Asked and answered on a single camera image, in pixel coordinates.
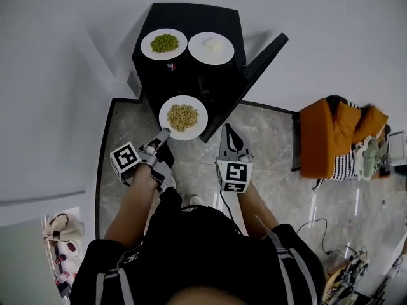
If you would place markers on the person's right forearm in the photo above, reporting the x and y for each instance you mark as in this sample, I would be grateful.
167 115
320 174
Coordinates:
254 208

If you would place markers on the white appliance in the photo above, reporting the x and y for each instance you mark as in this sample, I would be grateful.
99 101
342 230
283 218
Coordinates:
397 148

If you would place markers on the person's white left shoe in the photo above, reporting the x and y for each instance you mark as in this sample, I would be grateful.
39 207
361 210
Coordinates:
171 183

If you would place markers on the person's face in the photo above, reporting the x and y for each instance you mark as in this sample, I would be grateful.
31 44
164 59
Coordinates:
206 297

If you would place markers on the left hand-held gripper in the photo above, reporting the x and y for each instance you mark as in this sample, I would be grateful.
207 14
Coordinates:
125 159

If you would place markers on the small grey wall box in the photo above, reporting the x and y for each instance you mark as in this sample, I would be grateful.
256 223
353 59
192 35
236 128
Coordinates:
134 83

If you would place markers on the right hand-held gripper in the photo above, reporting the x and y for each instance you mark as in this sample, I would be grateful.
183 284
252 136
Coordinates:
235 173

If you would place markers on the orange sofa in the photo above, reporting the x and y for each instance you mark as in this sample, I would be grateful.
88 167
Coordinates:
318 138

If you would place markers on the black striped garment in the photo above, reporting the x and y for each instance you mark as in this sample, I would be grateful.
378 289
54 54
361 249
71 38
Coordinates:
337 100

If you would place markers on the black cabinet fridge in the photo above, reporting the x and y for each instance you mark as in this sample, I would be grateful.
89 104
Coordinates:
197 17

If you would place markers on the person's black trousers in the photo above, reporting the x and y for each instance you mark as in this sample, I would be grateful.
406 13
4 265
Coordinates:
170 197

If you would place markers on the plate of green peas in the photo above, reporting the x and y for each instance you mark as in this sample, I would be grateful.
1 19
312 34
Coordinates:
163 43

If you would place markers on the beige bag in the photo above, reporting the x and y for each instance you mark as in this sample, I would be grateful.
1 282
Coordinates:
63 227

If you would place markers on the person's white right shoe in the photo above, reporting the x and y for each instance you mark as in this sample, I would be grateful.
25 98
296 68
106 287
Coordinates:
196 199

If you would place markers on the pale green cloth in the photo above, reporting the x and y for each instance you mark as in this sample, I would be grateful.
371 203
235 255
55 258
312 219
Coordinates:
369 157

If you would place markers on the person's black shirt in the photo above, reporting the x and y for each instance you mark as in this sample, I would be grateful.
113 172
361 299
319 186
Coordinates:
197 253

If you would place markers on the plate of white block food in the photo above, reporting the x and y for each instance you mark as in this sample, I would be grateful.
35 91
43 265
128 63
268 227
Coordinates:
211 48

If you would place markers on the white and red plush toy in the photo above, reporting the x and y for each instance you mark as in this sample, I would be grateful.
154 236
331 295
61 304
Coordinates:
68 254

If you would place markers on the black and white striped blanket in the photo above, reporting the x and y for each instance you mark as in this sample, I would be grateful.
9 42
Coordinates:
343 167

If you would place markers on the red-capped drink bottle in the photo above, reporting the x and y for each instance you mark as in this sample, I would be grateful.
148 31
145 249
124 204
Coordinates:
170 66

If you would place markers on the plate of yellow sprout food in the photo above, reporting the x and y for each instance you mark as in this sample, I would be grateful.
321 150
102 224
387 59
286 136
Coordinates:
183 117

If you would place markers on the person's white shoe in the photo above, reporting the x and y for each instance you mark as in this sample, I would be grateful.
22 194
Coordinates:
171 183
196 199

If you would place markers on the person's left forearm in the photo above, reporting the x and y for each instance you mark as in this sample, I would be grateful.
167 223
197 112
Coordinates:
130 208

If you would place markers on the orange cushion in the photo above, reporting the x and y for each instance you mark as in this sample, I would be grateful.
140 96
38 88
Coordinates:
372 122
346 126

